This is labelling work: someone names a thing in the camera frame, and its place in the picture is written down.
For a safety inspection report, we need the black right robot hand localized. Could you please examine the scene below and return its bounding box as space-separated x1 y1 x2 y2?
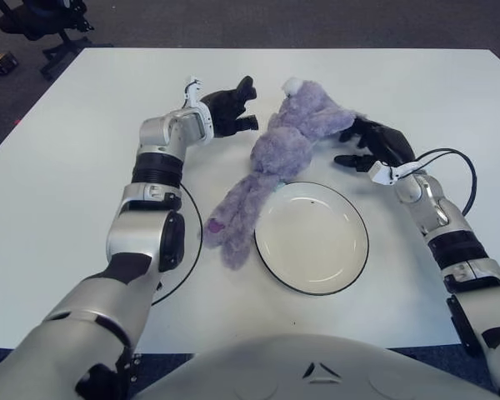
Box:
333 116 428 187

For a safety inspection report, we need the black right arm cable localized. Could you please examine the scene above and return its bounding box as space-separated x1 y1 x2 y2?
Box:
414 147 478 218

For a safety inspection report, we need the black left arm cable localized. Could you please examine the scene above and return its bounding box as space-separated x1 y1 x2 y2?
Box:
149 182 205 308

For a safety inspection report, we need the silver robot torso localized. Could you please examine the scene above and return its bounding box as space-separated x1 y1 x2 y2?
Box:
132 332 500 400

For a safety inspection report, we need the purple plush bunny doll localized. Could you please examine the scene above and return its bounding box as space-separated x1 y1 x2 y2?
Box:
202 76 358 270

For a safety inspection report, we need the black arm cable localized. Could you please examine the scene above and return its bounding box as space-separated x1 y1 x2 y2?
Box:
414 147 478 218
149 182 205 308

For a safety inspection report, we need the black table bracket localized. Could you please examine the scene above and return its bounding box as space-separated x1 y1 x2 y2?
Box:
127 352 143 384

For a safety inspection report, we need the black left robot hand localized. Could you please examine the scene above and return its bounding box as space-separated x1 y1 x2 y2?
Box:
182 75 259 138

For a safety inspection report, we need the white plate black rim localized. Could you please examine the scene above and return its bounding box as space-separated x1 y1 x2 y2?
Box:
253 181 370 297

